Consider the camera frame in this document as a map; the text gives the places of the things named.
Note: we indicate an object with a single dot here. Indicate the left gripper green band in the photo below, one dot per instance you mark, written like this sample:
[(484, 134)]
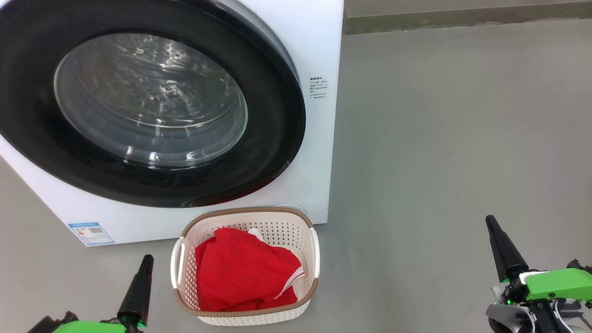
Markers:
[(88, 327)]

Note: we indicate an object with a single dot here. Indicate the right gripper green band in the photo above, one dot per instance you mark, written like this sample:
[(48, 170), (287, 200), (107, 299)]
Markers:
[(555, 284)]

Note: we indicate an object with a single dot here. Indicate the red Bulls jersey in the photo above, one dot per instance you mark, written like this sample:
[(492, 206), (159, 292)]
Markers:
[(240, 273)]

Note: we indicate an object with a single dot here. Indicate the black round washer door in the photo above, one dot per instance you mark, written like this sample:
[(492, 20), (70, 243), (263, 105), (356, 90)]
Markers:
[(268, 152)]

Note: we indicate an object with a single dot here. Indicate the cream perforated laundry basket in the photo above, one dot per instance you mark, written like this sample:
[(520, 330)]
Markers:
[(282, 226)]

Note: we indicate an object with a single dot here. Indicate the white front-load washing machine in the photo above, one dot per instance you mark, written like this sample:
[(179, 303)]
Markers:
[(314, 162)]

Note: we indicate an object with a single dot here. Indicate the blue energy label sticker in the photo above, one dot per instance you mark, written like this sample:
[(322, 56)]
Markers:
[(91, 234)]

